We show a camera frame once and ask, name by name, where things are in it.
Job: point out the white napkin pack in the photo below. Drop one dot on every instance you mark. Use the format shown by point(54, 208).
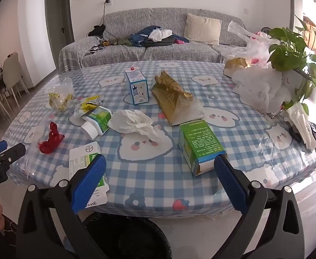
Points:
point(299, 121)

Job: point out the green white drink carton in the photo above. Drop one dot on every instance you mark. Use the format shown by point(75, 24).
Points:
point(100, 118)

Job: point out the black trash bin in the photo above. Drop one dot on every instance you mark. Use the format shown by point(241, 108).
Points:
point(131, 237)

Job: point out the white plastic bag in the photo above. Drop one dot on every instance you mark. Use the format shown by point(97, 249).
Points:
point(260, 89)

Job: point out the green potted plant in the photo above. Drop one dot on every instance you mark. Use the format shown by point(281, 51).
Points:
point(290, 45)

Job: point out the olive green garment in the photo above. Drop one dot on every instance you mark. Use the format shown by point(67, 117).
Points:
point(123, 42)

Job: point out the yellow snack wrapper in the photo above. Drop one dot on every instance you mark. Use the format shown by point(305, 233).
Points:
point(89, 103)

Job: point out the white tissue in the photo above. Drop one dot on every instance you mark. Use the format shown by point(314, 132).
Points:
point(132, 122)

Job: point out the grey fabric sofa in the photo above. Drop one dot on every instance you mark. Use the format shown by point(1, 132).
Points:
point(160, 51)

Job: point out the dark garment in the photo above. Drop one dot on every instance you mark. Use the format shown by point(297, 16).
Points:
point(158, 43)

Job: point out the white garment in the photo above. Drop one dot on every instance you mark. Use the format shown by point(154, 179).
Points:
point(160, 33)

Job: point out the blue milk carton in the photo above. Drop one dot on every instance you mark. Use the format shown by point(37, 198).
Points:
point(139, 89)

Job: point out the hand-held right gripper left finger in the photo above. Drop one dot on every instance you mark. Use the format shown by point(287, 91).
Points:
point(89, 183)

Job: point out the white medicine box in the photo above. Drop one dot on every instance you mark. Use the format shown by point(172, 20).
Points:
point(79, 159)

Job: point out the red mesh net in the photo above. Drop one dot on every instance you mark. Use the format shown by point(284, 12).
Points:
point(51, 140)

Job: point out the gold paper bag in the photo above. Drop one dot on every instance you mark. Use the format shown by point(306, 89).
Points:
point(171, 99)

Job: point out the pink cloth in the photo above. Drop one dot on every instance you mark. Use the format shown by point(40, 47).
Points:
point(180, 41)

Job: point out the blue checked tablecloth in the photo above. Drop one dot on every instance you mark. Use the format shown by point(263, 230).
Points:
point(147, 167)

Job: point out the clear bag with gold wrappers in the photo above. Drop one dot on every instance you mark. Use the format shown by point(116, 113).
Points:
point(60, 99)

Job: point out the black bag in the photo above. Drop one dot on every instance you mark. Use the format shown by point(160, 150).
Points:
point(97, 29)

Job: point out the grey door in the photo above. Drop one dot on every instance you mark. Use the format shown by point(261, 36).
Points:
point(56, 27)

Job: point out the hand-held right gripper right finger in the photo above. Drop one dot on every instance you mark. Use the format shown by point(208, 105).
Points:
point(230, 183)

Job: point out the gold box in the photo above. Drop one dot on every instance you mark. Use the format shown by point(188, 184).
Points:
point(235, 66)

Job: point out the beige pillow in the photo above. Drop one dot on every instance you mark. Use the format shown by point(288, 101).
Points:
point(202, 28)

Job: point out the green cardboard box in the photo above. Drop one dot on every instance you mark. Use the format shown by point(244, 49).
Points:
point(198, 143)

